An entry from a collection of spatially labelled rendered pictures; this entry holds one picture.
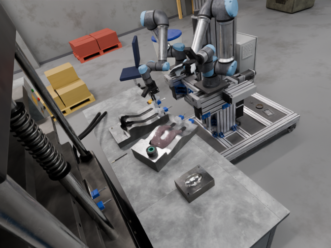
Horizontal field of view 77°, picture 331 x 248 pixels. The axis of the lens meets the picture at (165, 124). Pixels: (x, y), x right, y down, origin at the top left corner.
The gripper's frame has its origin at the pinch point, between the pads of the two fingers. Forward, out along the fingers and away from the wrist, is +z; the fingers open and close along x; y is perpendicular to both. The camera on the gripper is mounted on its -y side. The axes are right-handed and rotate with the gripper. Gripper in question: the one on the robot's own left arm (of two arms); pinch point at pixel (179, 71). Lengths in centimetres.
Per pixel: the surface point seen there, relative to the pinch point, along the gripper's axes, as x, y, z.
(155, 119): 51, 51, -10
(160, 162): 19, 57, 24
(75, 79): 338, 59, -83
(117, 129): 78, 50, 12
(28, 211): -37, -20, 87
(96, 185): 56, 60, 59
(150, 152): 24, 48, 24
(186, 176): -3, 60, 25
